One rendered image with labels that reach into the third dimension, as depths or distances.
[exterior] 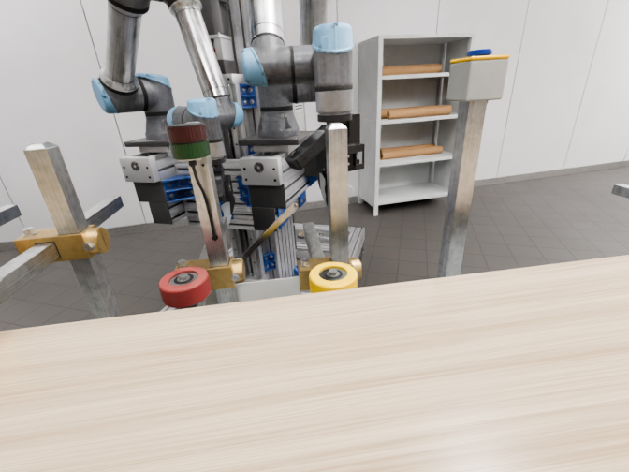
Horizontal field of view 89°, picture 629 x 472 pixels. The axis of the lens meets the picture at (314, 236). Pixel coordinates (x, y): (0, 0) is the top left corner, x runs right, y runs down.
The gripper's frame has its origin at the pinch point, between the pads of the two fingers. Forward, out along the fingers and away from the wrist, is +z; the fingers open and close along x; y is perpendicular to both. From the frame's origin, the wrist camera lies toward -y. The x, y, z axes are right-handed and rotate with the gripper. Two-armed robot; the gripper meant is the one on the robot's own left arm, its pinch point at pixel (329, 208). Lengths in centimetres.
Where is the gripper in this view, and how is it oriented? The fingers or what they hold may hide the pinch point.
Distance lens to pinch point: 73.6
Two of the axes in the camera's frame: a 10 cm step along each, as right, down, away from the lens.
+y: 8.9, -2.4, 4.0
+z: 0.5, 9.1, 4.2
